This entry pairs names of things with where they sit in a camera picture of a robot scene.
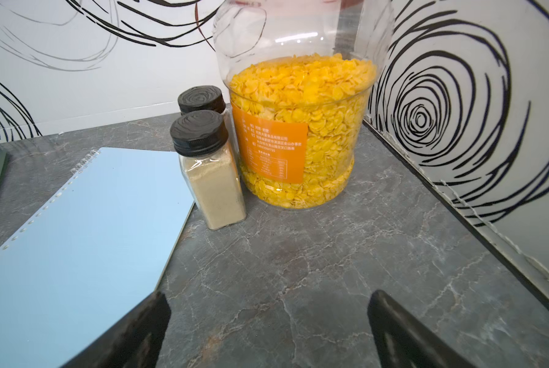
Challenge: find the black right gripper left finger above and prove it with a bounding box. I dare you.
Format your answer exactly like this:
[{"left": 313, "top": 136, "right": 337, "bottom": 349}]
[{"left": 64, "top": 291, "right": 171, "bottom": 367}]

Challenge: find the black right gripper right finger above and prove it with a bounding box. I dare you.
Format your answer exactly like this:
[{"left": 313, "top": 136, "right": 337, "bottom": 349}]
[{"left": 367, "top": 290, "right": 473, "bottom": 368}]

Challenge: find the light blue spiral notebook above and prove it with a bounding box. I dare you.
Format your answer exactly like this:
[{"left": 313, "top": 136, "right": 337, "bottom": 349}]
[{"left": 0, "top": 147, "right": 193, "bottom": 367}]

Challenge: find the beige powder spice bottle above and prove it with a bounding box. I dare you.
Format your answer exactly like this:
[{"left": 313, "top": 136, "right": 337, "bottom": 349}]
[{"left": 170, "top": 110, "right": 246, "bottom": 230}]

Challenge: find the rear black-capped spice bottle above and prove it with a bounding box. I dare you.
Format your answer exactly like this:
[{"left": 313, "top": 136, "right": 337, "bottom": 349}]
[{"left": 177, "top": 85, "right": 239, "bottom": 155}]

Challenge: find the corn flakes jar red lid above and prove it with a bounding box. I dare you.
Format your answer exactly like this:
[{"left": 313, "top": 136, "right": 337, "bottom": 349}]
[{"left": 213, "top": 1, "right": 394, "bottom": 209}]

